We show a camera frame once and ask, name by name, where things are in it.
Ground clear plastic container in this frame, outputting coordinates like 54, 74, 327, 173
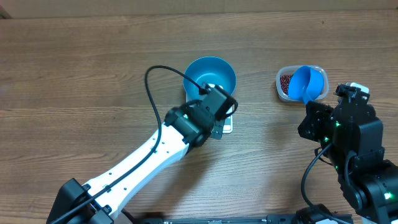
275, 65, 329, 103

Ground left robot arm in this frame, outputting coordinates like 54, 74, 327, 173
47, 85, 238, 223

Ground right black cable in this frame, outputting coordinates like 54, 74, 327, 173
300, 142, 355, 224

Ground white digital kitchen scale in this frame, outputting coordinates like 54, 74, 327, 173
184, 84, 233, 134

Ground blue metal bowl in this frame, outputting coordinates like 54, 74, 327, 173
185, 57, 237, 95

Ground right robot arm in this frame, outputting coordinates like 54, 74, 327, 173
298, 83, 397, 223

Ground red beans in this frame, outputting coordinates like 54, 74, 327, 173
280, 75, 293, 95

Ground black cable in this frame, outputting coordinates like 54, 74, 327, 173
49, 65, 208, 224
300, 142, 355, 224

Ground blue plastic measuring scoop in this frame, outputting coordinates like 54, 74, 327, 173
288, 66, 324, 105

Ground left black cable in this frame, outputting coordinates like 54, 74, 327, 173
49, 65, 208, 224

